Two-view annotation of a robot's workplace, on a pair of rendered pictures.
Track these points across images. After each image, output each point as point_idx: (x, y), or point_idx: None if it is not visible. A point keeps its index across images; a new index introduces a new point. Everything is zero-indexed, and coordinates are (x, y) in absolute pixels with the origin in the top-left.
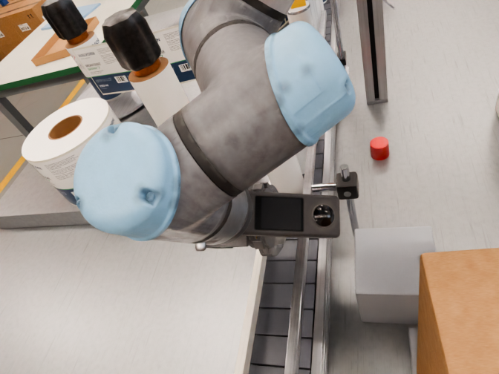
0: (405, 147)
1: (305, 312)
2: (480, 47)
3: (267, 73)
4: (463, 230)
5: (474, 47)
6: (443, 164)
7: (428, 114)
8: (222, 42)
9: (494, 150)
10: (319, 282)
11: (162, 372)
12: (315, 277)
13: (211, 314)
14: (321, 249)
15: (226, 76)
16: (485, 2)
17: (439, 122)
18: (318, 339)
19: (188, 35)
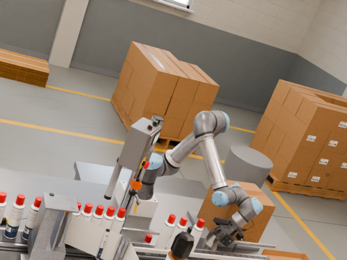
0: (143, 234)
1: (216, 253)
2: (81, 207)
3: (241, 187)
4: (173, 231)
5: (81, 208)
6: (149, 229)
7: (125, 227)
8: (236, 190)
9: (141, 219)
10: (207, 250)
11: None
12: (207, 250)
13: None
14: (198, 249)
15: (242, 191)
16: (42, 196)
17: (129, 225)
18: (220, 251)
19: (231, 196)
